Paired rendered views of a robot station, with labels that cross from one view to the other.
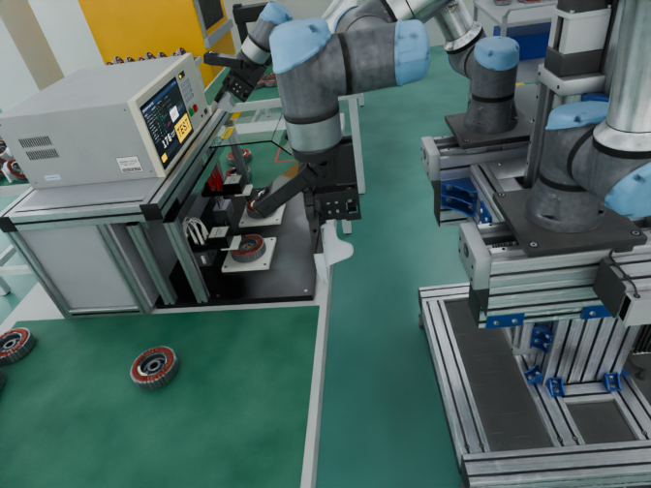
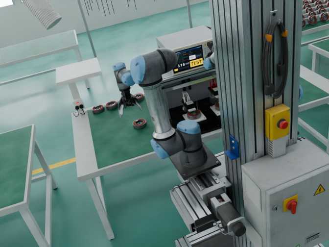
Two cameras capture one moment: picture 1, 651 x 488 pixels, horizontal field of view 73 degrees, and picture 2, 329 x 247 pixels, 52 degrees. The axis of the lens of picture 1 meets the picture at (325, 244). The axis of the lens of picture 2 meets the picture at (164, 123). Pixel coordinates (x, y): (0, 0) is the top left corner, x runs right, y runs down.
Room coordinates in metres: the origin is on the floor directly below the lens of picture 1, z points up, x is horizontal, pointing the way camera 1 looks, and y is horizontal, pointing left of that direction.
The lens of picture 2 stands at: (0.13, -1.84, 2.21)
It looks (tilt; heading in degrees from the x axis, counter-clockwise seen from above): 32 degrees down; 70
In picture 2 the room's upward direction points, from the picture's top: 12 degrees counter-clockwise
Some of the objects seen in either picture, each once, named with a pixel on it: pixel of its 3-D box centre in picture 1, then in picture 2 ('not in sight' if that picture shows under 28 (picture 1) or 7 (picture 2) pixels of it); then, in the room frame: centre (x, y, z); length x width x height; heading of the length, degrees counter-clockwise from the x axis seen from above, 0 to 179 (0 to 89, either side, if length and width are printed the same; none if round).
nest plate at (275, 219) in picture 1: (263, 212); (222, 108); (1.37, 0.20, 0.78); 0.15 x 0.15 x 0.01; 80
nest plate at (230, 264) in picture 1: (249, 254); (194, 116); (1.14, 0.24, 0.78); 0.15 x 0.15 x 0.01; 80
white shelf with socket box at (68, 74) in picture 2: not in sight; (85, 93); (0.46, 0.95, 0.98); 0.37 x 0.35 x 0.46; 170
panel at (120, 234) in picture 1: (172, 202); (195, 85); (1.30, 0.47, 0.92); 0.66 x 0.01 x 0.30; 170
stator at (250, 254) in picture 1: (247, 248); (194, 114); (1.14, 0.24, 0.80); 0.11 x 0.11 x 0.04
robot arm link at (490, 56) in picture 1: (494, 66); not in sight; (1.23, -0.55, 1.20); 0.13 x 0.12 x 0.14; 5
